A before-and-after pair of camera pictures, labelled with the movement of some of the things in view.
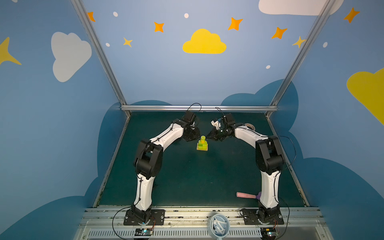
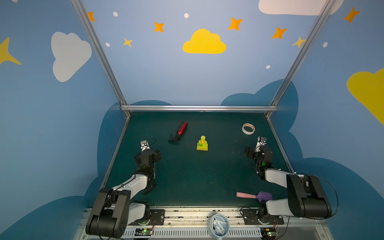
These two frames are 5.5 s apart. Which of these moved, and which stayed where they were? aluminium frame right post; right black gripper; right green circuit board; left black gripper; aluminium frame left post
Moved: left black gripper; right black gripper
Stayed: aluminium frame left post; aluminium frame right post; right green circuit board
